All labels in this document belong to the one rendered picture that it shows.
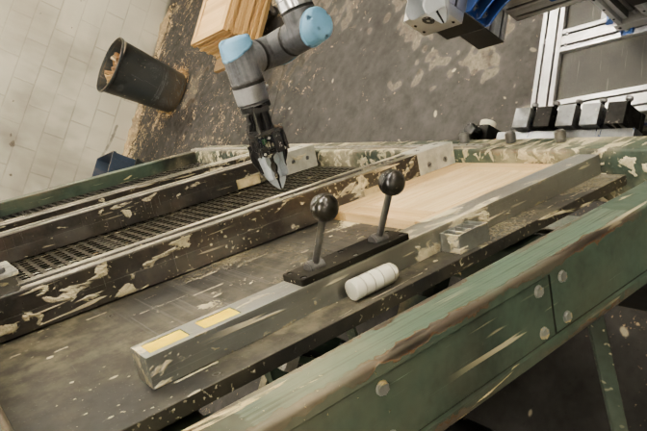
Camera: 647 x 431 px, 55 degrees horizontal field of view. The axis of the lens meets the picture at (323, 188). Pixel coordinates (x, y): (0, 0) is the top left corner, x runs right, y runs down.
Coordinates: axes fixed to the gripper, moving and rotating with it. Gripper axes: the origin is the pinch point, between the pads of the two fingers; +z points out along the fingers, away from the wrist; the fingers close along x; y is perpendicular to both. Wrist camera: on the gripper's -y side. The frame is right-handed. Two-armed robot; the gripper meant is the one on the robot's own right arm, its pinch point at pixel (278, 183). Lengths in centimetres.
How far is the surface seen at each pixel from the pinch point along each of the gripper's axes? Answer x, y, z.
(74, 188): -54, -117, 3
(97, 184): -46, -119, 5
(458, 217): 14, 58, 1
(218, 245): -20.9, 30.1, -1.0
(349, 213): 5.8, 29.2, 3.3
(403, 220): 10.5, 44.1, 3.1
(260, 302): -21, 68, -4
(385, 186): 0, 66, -12
